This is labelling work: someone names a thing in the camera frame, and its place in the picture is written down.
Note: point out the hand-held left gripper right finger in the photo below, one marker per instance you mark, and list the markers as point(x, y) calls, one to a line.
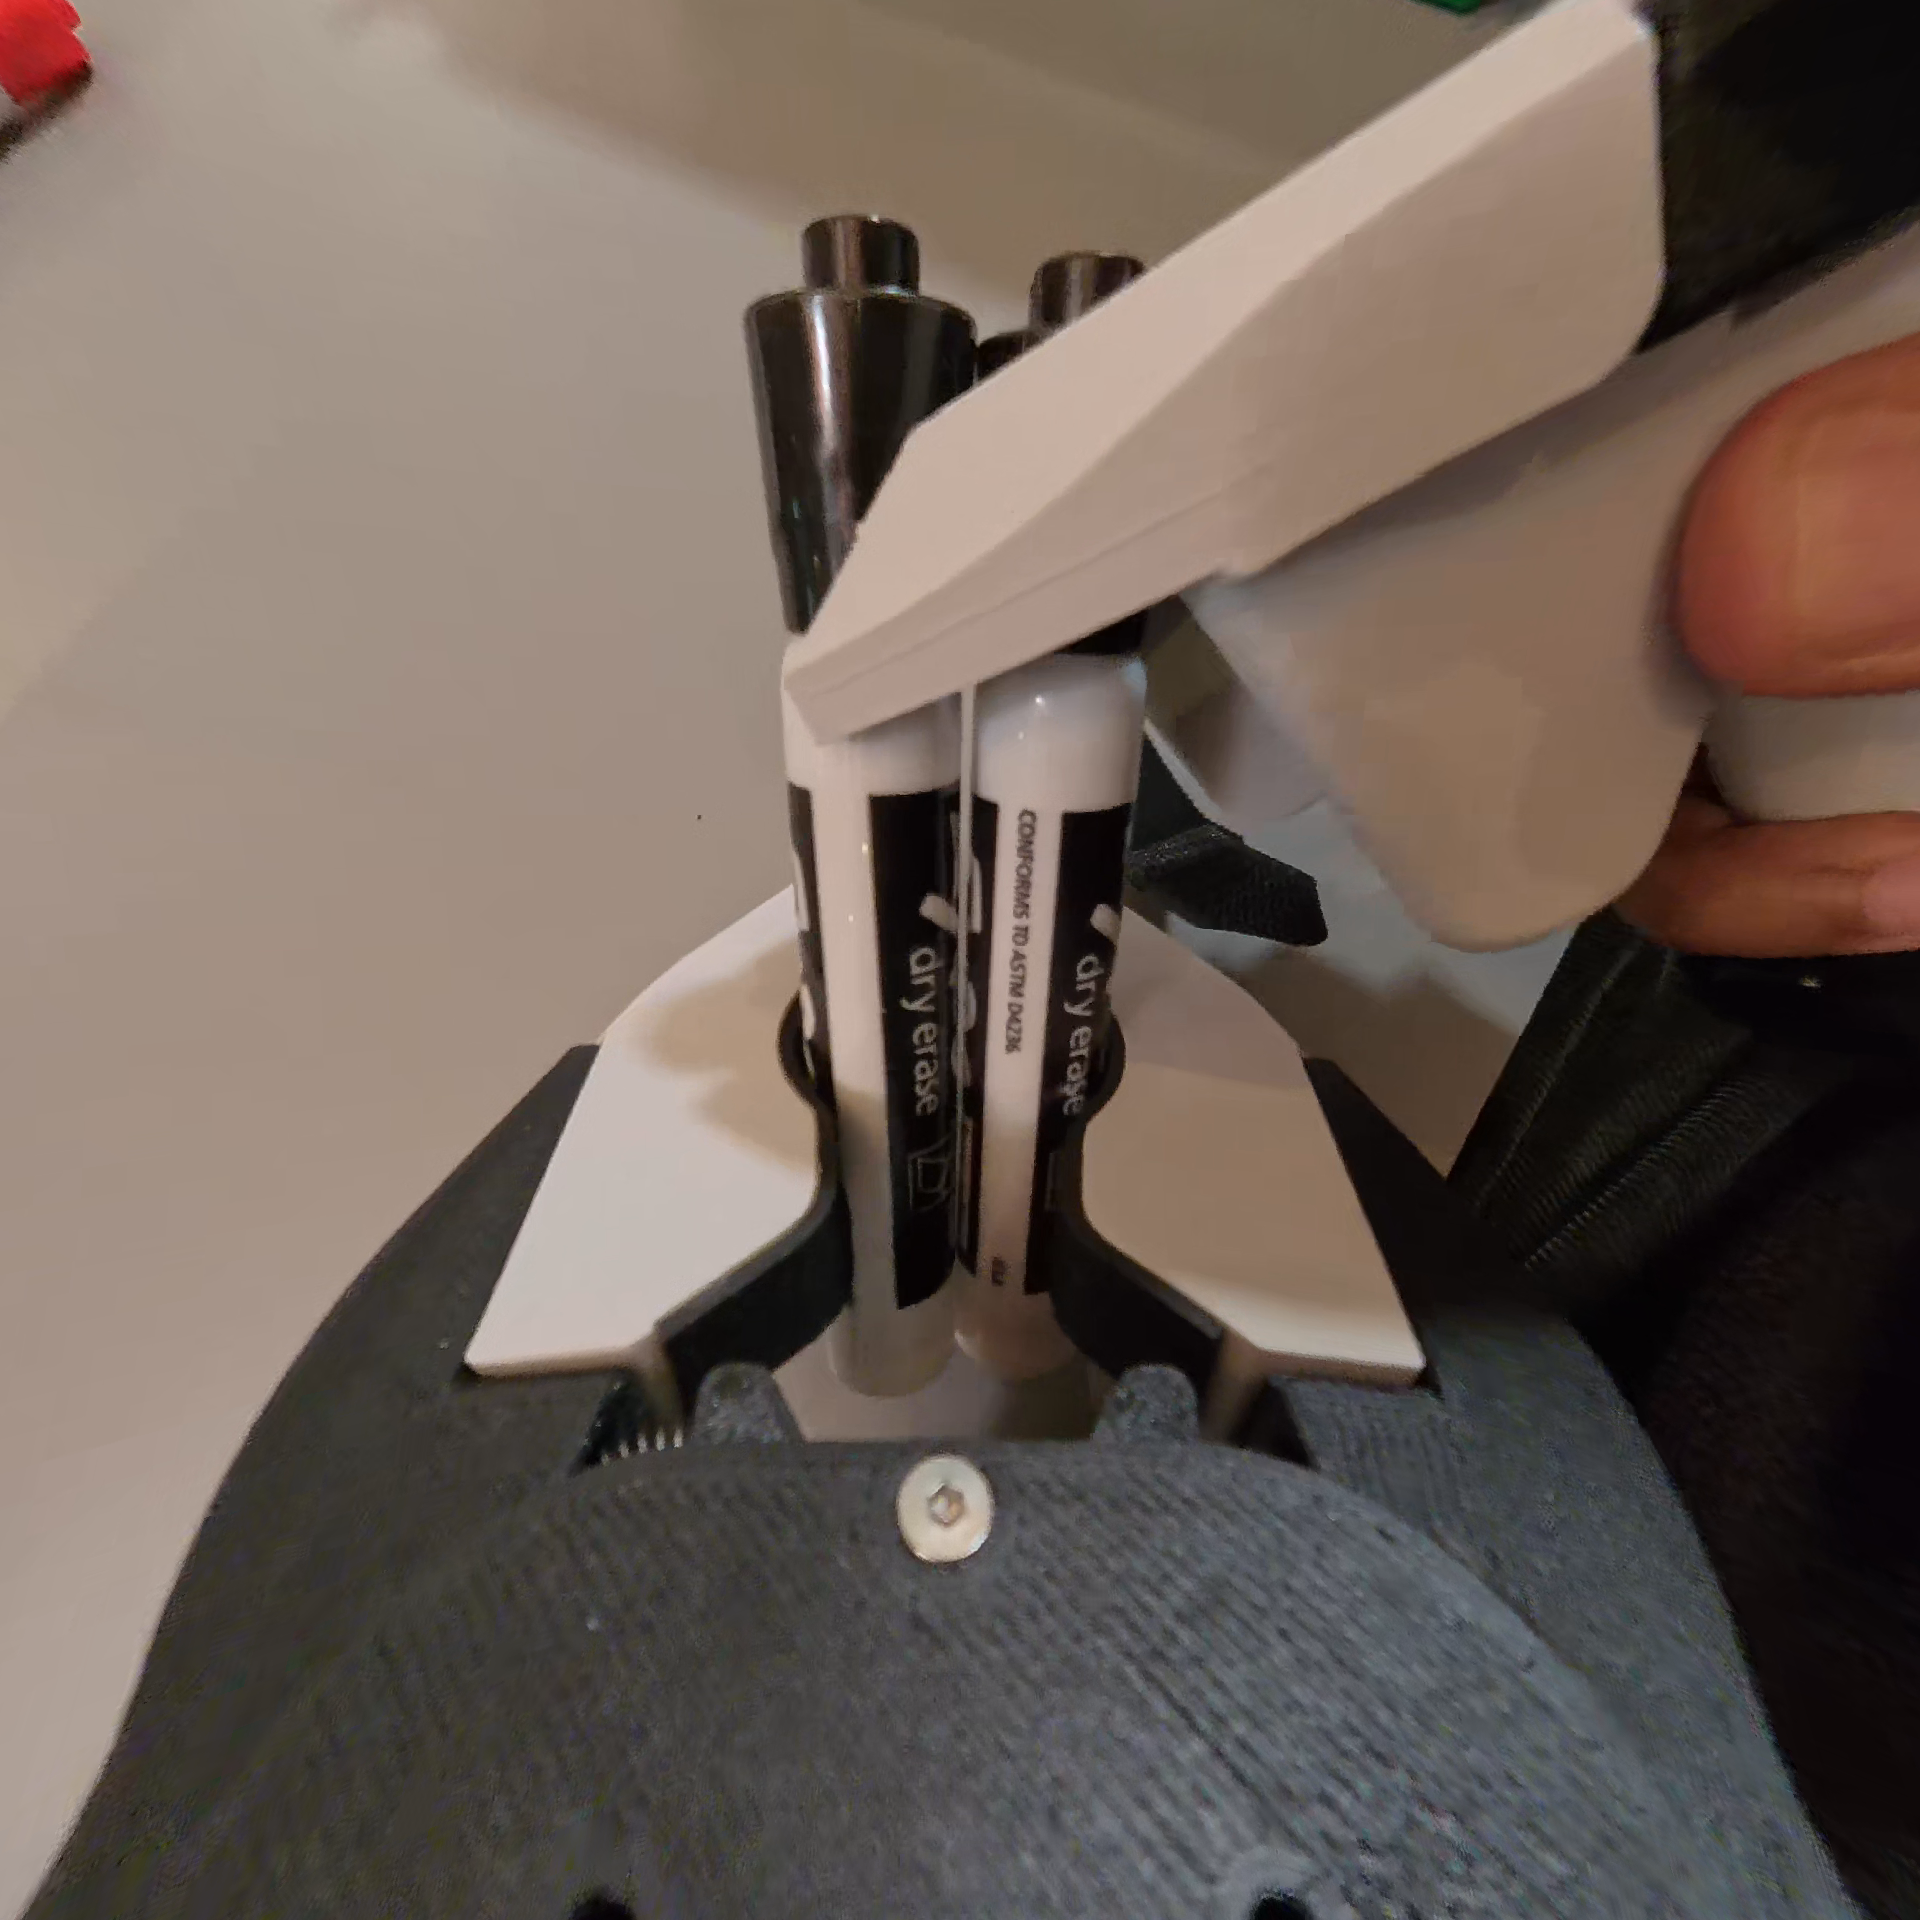
point(1261, 1201)

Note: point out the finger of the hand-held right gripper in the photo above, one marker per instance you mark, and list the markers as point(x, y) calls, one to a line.
point(1277, 375)

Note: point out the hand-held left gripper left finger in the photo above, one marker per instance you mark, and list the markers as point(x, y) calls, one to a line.
point(630, 1201)

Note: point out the black dry erase marker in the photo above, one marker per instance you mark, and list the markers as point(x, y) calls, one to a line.
point(839, 450)
point(1050, 751)

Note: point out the red dry erase marker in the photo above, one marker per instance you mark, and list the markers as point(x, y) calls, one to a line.
point(37, 53)

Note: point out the person's right hand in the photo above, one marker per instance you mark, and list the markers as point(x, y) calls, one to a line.
point(1817, 524)

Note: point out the person's torso in black sweater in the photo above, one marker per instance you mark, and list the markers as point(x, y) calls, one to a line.
point(1724, 1349)

